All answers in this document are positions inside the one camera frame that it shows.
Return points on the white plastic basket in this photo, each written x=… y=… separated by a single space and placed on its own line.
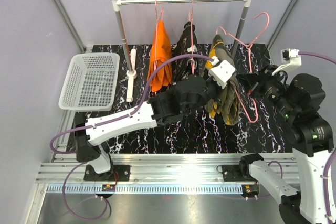
x=90 y=83

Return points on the camouflage yellow trousers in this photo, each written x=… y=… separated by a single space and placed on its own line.
x=228 y=105

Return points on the orange trousers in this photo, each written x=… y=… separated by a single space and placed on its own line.
x=164 y=75

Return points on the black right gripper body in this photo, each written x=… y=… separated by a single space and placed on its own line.
x=271 y=87

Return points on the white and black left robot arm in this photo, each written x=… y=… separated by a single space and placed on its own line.
x=168 y=107

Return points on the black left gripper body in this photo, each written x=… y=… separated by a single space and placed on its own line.
x=212 y=89

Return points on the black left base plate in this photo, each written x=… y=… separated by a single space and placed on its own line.
x=121 y=173

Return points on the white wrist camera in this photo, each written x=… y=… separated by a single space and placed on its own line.
x=291 y=60
x=221 y=71

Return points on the aluminium rail frame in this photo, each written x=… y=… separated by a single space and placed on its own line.
x=163 y=188

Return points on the pink wire hanger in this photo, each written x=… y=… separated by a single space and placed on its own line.
x=190 y=17
x=159 y=17
x=248 y=47

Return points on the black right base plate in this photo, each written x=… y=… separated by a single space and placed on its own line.
x=230 y=173

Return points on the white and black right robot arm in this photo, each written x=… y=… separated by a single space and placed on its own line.
x=311 y=139

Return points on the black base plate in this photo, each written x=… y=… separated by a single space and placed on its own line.
x=230 y=173
x=121 y=173

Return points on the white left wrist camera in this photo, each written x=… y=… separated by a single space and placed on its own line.
x=221 y=71

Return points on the white and silver clothes rack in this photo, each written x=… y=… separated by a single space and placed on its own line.
x=131 y=54

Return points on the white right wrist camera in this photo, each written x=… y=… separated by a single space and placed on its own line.
x=291 y=60

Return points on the black and white trousers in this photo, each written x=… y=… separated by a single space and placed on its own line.
x=182 y=67

